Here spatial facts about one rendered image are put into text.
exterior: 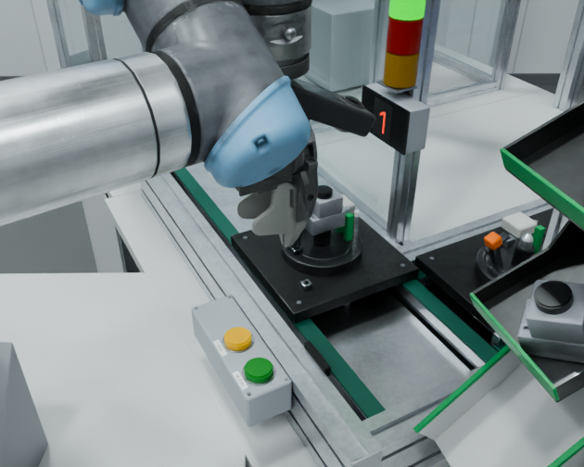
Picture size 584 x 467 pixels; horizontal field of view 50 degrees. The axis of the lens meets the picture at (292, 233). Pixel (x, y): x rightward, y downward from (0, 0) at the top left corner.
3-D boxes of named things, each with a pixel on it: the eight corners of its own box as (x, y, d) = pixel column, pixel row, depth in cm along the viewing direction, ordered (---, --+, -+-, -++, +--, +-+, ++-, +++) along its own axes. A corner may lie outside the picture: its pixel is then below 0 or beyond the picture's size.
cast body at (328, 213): (312, 236, 102) (312, 200, 98) (299, 223, 105) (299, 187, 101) (355, 222, 105) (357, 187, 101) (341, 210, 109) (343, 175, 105)
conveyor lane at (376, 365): (366, 462, 86) (372, 415, 80) (167, 190, 147) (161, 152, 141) (518, 387, 97) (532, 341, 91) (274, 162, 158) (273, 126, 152)
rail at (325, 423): (348, 511, 80) (352, 460, 74) (141, 195, 144) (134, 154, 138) (383, 493, 82) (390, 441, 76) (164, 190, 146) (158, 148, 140)
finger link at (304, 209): (280, 208, 65) (278, 132, 60) (295, 203, 65) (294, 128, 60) (301, 230, 61) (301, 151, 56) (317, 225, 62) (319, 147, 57)
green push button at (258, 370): (252, 392, 84) (251, 382, 83) (239, 372, 87) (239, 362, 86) (278, 381, 86) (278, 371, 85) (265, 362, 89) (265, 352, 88)
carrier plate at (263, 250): (293, 323, 96) (293, 313, 95) (231, 244, 113) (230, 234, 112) (418, 277, 105) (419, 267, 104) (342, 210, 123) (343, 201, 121)
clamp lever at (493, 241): (497, 275, 98) (491, 244, 93) (488, 268, 100) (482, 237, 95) (514, 262, 99) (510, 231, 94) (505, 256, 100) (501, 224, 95)
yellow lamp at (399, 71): (396, 91, 92) (399, 58, 89) (376, 80, 96) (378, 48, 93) (423, 84, 94) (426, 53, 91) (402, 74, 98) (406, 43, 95)
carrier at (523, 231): (514, 353, 91) (534, 286, 84) (413, 265, 108) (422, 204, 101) (626, 301, 100) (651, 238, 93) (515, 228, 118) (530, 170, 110)
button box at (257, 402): (247, 428, 86) (246, 398, 82) (193, 334, 101) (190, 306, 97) (292, 410, 88) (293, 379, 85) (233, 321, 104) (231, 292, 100)
